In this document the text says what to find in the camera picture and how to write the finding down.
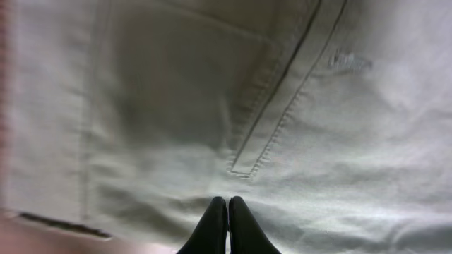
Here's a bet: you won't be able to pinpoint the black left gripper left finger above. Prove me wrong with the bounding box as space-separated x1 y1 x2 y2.
177 197 228 254

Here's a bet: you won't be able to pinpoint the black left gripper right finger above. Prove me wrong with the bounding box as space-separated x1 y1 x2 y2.
229 196 280 254

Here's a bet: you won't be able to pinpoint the khaki beige shorts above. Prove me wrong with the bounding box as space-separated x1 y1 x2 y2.
4 0 451 253

